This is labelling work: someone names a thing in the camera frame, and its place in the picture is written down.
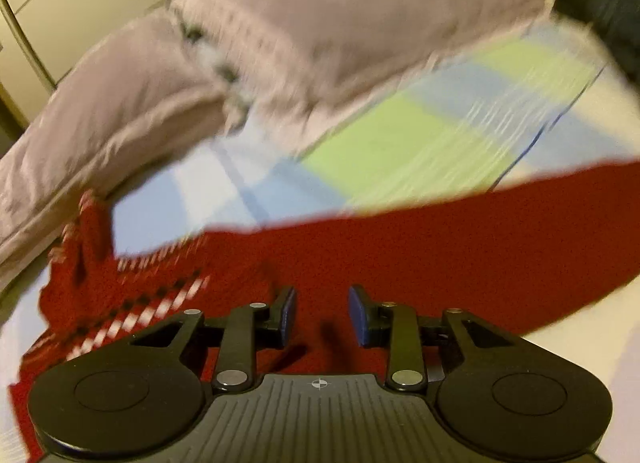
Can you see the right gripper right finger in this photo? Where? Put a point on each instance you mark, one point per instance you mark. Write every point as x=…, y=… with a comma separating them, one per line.
x=395, y=328

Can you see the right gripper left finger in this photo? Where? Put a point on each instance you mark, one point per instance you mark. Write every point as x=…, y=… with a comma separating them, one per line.
x=245, y=331

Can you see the red patterned knit sweater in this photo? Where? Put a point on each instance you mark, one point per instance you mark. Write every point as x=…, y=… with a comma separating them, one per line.
x=521, y=258

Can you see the dark clothes pile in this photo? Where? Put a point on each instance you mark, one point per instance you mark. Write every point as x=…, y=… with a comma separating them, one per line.
x=616, y=23

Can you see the mauve pillow far side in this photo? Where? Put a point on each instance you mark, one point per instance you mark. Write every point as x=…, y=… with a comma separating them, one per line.
x=136, y=96

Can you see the mauve pillow near headboard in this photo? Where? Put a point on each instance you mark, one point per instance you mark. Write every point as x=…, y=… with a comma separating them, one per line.
x=309, y=65

